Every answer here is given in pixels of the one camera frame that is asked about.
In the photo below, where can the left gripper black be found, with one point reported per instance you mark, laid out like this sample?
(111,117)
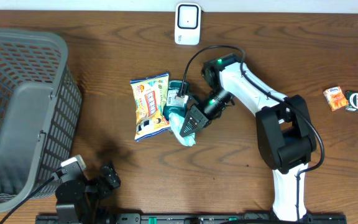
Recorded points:
(111,175)

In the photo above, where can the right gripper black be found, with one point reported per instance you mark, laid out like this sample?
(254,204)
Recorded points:
(199,118)

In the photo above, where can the teal wet wipes pack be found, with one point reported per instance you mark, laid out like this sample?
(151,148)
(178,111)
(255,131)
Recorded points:
(176,124)

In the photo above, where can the teal mouthwash bottle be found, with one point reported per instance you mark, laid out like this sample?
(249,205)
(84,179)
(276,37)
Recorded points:
(173,105)

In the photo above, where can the yellow snack bag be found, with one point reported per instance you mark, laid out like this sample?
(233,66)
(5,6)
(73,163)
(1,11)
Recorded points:
(150,96)

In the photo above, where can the small white red packet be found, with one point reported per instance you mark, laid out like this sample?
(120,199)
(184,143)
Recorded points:
(335,98)

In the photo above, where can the green small box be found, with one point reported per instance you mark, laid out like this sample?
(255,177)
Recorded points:
(352,98)

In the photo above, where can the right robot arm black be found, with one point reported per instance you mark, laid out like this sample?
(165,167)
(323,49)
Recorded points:
(284,135)

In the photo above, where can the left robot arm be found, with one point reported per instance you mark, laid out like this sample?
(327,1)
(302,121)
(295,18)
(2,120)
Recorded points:
(78,197)

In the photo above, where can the white barcode scanner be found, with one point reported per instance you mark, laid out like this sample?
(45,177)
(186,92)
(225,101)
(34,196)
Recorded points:
(187,23)

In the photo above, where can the grey plastic shopping basket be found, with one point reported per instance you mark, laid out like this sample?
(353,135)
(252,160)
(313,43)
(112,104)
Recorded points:
(40,106)

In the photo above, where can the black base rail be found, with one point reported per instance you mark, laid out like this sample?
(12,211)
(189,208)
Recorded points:
(251,217)

